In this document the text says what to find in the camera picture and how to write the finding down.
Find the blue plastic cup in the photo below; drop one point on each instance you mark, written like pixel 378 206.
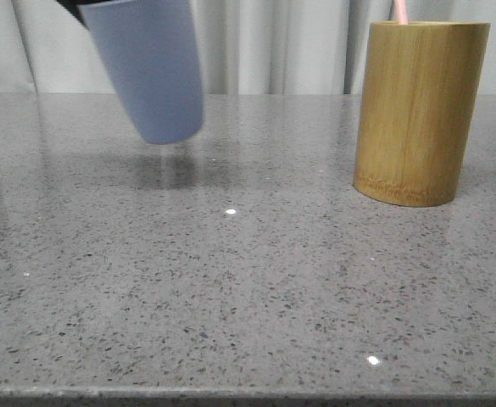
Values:
pixel 150 52

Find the pink chopstick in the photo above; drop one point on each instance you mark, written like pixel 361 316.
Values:
pixel 401 12

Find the bamboo wooden cup holder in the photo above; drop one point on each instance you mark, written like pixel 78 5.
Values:
pixel 419 92

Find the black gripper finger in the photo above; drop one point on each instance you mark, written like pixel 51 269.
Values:
pixel 73 8

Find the grey-white curtain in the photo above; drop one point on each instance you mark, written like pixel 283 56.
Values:
pixel 246 47

